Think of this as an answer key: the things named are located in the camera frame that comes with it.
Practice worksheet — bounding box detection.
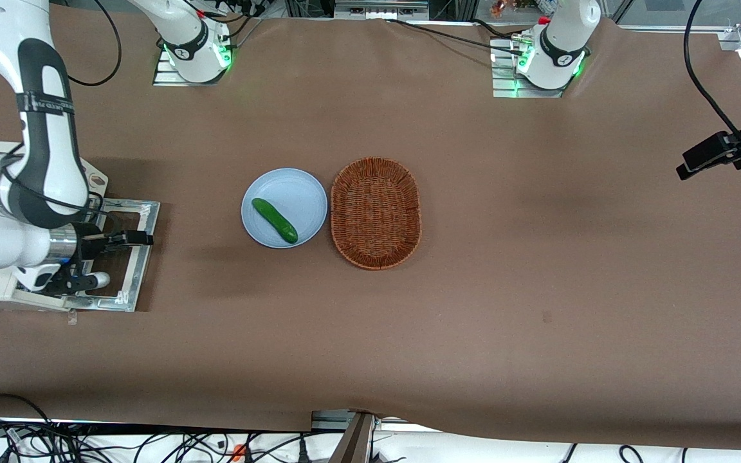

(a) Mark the brown wicker basket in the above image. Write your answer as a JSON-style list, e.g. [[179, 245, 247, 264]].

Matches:
[[330, 157, 422, 271]]

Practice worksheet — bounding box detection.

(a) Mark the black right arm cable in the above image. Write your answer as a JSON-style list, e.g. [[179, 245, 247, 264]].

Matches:
[[65, 0, 122, 87]]

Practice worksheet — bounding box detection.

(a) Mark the aluminium right arm base plate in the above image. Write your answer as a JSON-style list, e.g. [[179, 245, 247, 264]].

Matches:
[[152, 46, 232, 87]]

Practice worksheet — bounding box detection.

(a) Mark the green cucumber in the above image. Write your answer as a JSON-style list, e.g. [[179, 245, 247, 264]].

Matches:
[[252, 198, 298, 244]]

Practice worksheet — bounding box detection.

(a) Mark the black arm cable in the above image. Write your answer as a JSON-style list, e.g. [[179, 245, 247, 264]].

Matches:
[[65, 0, 122, 87], [684, 0, 741, 155]]

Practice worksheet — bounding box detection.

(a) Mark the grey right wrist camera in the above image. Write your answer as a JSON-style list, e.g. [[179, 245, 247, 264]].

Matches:
[[41, 260, 112, 297]]

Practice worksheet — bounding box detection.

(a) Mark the aluminium left arm base plate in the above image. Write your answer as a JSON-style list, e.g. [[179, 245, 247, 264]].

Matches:
[[491, 37, 569, 99]]

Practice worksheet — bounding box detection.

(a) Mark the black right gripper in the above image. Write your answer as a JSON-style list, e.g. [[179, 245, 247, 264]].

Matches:
[[76, 222, 154, 261]]

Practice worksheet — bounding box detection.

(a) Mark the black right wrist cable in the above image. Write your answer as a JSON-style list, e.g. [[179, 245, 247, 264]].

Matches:
[[0, 145, 105, 221]]

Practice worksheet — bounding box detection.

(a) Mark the black cable on table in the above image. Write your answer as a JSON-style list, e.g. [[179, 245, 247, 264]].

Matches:
[[385, 18, 538, 57]]

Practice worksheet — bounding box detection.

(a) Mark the grey camera stand post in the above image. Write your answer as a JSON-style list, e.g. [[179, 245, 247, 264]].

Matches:
[[311, 410, 410, 463]]

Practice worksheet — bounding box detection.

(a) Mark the long black floor cable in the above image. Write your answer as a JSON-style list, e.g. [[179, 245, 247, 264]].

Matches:
[[0, 393, 57, 463]]

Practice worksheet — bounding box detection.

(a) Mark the aluminium frame beam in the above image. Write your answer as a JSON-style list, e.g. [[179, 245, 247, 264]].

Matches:
[[334, 0, 430, 20]]

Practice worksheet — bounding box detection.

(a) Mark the light blue plate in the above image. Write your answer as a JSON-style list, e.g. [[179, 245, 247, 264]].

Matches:
[[241, 168, 328, 249]]

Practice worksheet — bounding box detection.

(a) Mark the oven door with metal handle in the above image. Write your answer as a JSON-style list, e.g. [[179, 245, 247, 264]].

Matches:
[[73, 198, 161, 313]]

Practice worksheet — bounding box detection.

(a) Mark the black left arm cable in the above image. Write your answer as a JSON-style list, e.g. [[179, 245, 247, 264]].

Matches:
[[684, 0, 741, 155]]

